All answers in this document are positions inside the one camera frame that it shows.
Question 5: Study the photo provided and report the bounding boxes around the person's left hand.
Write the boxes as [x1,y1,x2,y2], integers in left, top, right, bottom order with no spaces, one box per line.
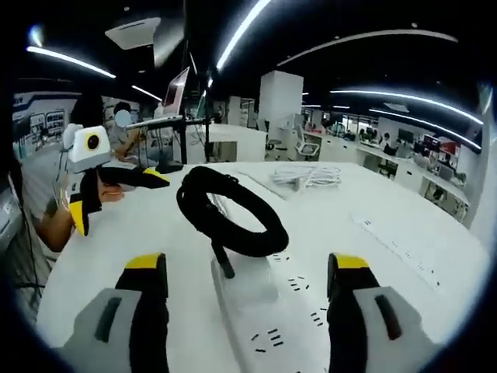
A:
[99,180,126,204]

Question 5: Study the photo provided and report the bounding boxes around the white office chair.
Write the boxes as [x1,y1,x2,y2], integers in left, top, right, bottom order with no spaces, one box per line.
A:
[294,127,322,161]

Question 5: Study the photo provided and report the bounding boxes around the white cable bundle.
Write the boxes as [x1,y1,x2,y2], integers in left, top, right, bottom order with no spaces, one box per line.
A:
[269,164,342,190]

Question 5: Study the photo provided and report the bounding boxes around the open laptop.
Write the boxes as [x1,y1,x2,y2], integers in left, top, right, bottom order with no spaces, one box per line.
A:
[162,65,192,118]

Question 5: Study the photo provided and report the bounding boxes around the row of white office desks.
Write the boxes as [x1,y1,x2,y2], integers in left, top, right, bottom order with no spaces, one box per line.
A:
[302,126,471,221]

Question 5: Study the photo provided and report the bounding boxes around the white power strip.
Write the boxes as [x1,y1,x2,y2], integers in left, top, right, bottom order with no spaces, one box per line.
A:
[209,190,331,373]

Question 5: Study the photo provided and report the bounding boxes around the flat white socket panel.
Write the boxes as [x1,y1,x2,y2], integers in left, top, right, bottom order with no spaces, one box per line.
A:
[350,211,444,291]

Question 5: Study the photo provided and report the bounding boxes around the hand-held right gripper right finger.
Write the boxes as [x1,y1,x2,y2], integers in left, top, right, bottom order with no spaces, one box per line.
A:
[327,252,443,373]

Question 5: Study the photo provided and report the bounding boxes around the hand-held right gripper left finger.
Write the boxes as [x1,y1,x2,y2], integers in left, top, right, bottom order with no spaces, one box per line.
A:
[61,252,170,373]

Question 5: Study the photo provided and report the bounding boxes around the black laptop stand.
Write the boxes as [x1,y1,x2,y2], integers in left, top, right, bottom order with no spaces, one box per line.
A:
[130,114,214,174]

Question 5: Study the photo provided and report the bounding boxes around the ceiling air conditioner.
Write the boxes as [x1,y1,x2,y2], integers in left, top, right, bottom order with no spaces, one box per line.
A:
[103,16,162,51]

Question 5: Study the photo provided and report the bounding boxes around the person's light shirt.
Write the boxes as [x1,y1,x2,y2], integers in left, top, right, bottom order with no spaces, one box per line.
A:
[18,155,74,227]

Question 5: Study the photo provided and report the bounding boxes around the white desk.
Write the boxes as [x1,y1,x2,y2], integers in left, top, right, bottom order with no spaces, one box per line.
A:
[36,161,491,373]

